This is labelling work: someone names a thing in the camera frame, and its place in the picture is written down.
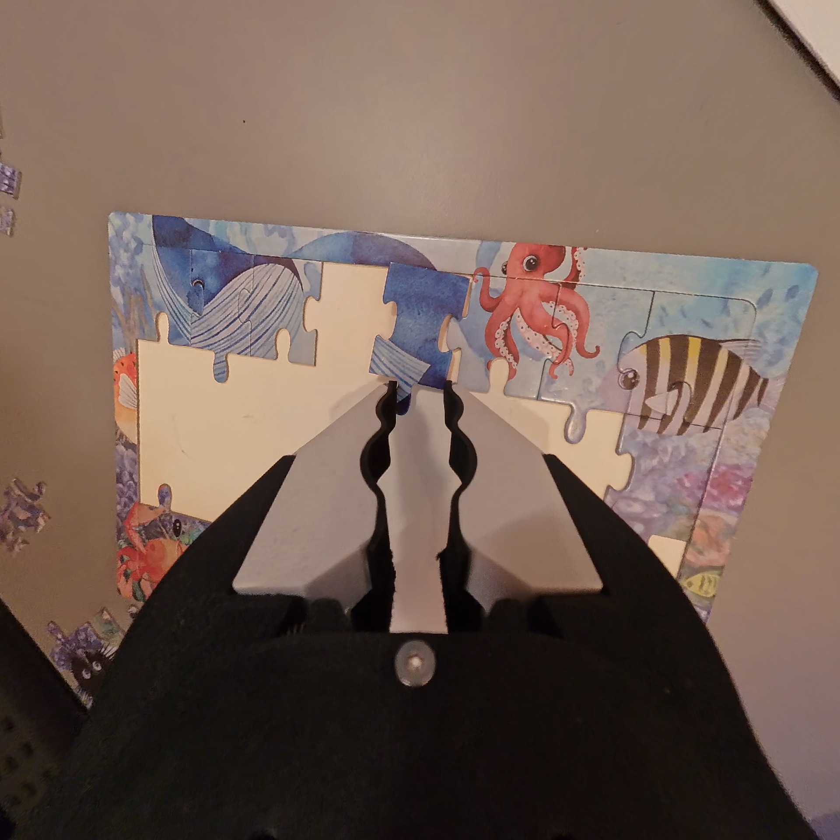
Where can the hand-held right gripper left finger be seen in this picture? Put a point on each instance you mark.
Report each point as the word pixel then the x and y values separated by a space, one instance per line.
pixel 308 525

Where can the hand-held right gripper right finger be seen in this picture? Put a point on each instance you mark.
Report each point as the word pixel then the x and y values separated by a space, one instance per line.
pixel 525 525

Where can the sea print jigsaw puzzle board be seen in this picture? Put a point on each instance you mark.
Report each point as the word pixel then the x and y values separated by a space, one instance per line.
pixel 229 420

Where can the purple blue edge puzzle piece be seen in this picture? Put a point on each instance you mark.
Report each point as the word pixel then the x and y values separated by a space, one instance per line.
pixel 669 472

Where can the dark blue striped puzzle piece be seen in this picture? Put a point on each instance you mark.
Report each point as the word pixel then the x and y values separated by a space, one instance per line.
pixel 420 308

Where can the joined orange crab puzzle pieces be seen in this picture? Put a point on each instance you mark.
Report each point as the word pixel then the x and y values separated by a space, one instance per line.
pixel 151 551

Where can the joined blue whale puzzle pieces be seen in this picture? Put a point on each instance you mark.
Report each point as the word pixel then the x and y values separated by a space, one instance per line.
pixel 262 302

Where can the black spiny fish puzzle piece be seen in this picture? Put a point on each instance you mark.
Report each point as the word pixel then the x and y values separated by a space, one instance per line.
pixel 85 663

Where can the black mesh chair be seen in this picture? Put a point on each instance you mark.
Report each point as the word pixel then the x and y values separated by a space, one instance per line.
pixel 33 722

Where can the pale blue zebra-striped puzzle piece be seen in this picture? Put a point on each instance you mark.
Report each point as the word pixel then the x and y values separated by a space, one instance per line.
pixel 8 177

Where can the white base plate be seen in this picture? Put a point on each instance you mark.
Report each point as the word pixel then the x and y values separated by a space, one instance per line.
pixel 810 39

